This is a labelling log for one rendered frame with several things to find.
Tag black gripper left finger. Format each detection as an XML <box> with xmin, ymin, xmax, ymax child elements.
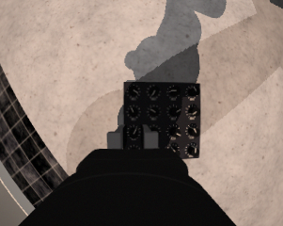
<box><xmin>107</xmin><ymin>124</ymin><xmax>127</xmax><ymax>149</ymax></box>

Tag black knob box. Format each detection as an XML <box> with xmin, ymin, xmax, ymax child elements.
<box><xmin>123</xmin><ymin>82</ymin><xmax>200</xmax><ymax>159</ymax></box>

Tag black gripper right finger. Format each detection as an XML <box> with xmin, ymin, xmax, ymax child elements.
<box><xmin>140</xmin><ymin>124</ymin><xmax>158</xmax><ymax>149</ymax></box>

